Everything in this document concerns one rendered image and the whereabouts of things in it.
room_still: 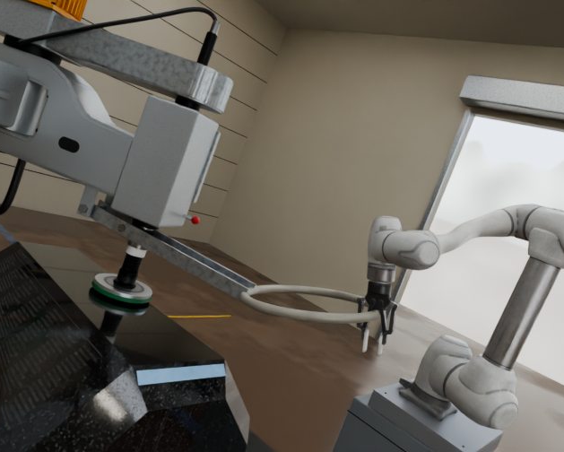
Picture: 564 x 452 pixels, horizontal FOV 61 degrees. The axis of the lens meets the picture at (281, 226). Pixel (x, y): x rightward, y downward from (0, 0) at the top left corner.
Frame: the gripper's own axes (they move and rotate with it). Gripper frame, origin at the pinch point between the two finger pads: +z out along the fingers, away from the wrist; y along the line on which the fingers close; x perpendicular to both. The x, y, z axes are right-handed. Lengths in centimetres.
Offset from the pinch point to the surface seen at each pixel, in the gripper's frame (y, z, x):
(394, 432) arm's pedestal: -7.4, 34.5, -17.3
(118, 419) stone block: 49, 17, 61
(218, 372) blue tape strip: 41, 12, 27
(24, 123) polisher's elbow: 132, -62, 33
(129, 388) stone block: 49, 10, 57
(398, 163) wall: 105, -115, -498
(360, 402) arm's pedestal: 7.5, 29.1, -22.2
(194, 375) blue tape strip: 44, 11, 37
